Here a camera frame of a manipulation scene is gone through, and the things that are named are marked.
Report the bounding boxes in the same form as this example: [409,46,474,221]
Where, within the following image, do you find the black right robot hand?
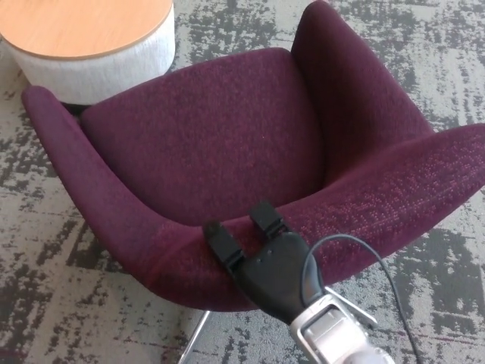
[202,200,327,326]

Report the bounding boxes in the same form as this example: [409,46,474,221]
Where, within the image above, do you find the purple fabric swivel armchair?
[20,0,485,364]

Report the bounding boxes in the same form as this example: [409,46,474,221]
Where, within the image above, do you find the round wood-top grey side table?
[0,0,177,115]

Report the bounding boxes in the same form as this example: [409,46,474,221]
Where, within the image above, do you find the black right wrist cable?
[305,234,424,364]

